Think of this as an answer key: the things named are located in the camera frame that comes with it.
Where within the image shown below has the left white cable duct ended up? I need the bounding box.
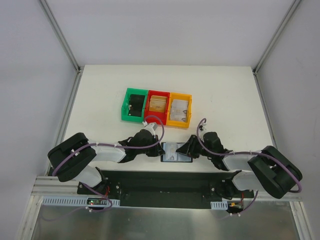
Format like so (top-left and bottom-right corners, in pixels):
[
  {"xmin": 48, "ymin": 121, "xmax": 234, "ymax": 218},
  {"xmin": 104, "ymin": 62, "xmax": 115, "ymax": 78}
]
[{"xmin": 42, "ymin": 196, "xmax": 121, "ymax": 208}]

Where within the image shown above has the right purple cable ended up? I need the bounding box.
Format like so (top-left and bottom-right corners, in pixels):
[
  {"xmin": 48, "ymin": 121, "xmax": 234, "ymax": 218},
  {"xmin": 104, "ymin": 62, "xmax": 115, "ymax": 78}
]
[{"xmin": 196, "ymin": 117, "xmax": 304, "ymax": 194}]

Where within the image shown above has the right white cable duct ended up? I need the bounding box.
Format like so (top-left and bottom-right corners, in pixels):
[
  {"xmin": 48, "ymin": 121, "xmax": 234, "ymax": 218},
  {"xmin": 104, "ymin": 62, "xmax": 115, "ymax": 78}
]
[{"xmin": 210, "ymin": 200, "xmax": 228, "ymax": 211}]

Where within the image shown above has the purple cable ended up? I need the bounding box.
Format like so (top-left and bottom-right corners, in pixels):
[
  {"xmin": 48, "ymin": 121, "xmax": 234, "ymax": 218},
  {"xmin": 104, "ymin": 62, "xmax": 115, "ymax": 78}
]
[
  {"xmin": 196, "ymin": 117, "xmax": 304, "ymax": 194},
  {"xmin": 52, "ymin": 115, "xmax": 165, "ymax": 177}
]

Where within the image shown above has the black card holder wallet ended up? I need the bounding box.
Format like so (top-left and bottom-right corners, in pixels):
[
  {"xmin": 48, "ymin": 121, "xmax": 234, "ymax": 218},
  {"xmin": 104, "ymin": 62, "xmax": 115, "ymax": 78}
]
[{"xmin": 160, "ymin": 142, "xmax": 193, "ymax": 163}]

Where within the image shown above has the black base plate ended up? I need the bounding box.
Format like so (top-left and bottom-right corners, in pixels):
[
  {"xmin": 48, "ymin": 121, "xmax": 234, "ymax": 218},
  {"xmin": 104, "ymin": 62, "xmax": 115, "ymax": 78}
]
[{"xmin": 76, "ymin": 169, "xmax": 258, "ymax": 210}]

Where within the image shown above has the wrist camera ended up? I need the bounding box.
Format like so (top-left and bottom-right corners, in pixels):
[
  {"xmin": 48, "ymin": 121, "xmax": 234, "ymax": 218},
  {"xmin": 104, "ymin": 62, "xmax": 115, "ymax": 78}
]
[
  {"xmin": 198, "ymin": 121, "xmax": 207, "ymax": 132},
  {"xmin": 142, "ymin": 121, "xmax": 158, "ymax": 136}
]

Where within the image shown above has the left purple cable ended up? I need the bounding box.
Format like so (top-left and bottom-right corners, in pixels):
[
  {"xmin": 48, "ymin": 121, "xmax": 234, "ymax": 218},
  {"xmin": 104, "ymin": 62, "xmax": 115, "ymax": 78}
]
[{"xmin": 52, "ymin": 115, "xmax": 165, "ymax": 177}]

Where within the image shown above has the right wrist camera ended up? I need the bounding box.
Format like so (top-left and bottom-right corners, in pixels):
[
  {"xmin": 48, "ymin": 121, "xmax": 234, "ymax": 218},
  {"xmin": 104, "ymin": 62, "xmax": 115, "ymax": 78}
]
[{"xmin": 198, "ymin": 121, "xmax": 207, "ymax": 132}]

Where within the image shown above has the yellow plastic bin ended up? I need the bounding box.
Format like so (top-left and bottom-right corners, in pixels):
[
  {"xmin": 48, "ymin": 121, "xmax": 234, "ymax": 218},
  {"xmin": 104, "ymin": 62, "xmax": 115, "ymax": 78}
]
[{"xmin": 166, "ymin": 92, "xmax": 192, "ymax": 129}]

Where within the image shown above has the silver VIP cards stack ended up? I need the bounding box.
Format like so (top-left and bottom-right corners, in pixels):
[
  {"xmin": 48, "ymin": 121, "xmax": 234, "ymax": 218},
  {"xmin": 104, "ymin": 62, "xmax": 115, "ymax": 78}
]
[{"xmin": 169, "ymin": 99, "xmax": 189, "ymax": 122}]

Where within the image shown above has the silver VIP card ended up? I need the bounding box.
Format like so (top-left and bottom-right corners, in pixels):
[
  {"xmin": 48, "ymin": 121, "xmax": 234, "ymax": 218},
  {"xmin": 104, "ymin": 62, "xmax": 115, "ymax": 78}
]
[{"xmin": 163, "ymin": 142, "xmax": 178, "ymax": 162}]

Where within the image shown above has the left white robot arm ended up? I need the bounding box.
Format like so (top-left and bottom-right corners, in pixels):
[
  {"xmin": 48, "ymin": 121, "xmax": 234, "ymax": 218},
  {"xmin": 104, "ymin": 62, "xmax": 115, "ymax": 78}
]
[{"xmin": 47, "ymin": 129, "xmax": 165, "ymax": 195}]

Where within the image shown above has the green plastic bin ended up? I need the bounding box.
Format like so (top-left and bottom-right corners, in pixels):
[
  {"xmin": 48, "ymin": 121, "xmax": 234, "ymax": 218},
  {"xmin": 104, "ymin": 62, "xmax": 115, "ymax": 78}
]
[{"xmin": 121, "ymin": 88, "xmax": 149, "ymax": 123}]

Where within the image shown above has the aluminium frame post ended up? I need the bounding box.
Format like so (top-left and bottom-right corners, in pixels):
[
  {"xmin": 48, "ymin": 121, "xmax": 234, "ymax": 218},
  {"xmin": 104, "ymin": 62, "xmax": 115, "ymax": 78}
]
[
  {"xmin": 252, "ymin": 0, "xmax": 303, "ymax": 76},
  {"xmin": 37, "ymin": 0, "xmax": 85, "ymax": 73}
]

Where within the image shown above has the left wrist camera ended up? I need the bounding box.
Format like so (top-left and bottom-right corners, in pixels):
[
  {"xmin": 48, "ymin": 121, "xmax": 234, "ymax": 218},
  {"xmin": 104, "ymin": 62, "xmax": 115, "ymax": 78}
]
[{"xmin": 142, "ymin": 121, "xmax": 158, "ymax": 136}]

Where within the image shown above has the right aluminium frame post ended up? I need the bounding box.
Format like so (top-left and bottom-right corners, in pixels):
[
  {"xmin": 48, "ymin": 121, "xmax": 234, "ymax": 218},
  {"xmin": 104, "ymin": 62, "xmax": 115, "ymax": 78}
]
[{"xmin": 252, "ymin": 0, "xmax": 303, "ymax": 76}]

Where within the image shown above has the white cable duct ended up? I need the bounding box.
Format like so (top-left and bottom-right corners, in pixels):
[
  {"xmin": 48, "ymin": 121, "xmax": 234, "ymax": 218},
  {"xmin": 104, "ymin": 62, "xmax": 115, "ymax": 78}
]
[
  {"xmin": 42, "ymin": 196, "xmax": 121, "ymax": 208},
  {"xmin": 210, "ymin": 200, "xmax": 228, "ymax": 211}
]

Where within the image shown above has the left aluminium frame post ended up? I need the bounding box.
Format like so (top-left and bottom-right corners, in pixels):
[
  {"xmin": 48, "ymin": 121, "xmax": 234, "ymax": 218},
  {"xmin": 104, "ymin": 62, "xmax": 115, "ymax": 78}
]
[{"xmin": 37, "ymin": 0, "xmax": 85, "ymax": 73}]

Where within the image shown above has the red plastic bin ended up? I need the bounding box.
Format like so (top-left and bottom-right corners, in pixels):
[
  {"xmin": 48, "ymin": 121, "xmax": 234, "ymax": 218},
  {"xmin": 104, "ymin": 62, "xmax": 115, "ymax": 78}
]
[{"xmin": 143, "ymin": 90, "xmax": 170, "ymax": 125}]

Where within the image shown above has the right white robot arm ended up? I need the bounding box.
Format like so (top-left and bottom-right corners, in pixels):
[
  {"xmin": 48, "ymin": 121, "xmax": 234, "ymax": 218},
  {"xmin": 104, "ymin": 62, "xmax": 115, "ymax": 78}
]
[{"xmin": 176, "ymin": 131, "xmax": 303, "ymax": 199}]

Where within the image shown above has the gold cards stack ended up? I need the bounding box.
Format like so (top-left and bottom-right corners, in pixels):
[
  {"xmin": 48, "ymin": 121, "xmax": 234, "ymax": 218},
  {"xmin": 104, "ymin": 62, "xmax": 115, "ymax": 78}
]
[{"xmin": 149, "ymin": 95, "xmax": 167, "ymax": 113}]

